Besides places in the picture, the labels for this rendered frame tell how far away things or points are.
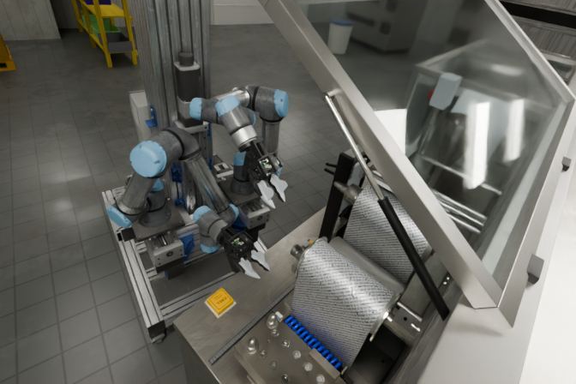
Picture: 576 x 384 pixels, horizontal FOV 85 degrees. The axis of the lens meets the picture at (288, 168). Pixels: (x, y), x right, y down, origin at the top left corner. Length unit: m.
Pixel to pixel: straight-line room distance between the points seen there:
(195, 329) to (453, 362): 0.94
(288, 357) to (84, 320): 1.64
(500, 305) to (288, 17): 0.45
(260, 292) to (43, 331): 1.54
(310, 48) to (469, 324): 0.40
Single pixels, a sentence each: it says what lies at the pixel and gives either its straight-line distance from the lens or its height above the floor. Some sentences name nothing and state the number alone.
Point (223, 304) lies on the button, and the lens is 1.25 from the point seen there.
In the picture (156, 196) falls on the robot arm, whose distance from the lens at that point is 1.56.
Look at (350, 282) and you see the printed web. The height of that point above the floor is 1.31.
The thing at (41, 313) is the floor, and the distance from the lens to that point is 2.59.
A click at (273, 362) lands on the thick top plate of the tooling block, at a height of 1.03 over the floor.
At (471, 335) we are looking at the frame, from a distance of 0.47.
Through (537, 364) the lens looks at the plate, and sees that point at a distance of 0.80.
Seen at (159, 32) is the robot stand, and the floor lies 1.65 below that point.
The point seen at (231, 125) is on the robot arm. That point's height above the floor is 1.54.
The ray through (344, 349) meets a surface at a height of 1.09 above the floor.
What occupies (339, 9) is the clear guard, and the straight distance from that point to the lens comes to 0.59.
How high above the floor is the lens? 2.00
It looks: 36 degrees down
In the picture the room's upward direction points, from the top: 8 degrees clockwise
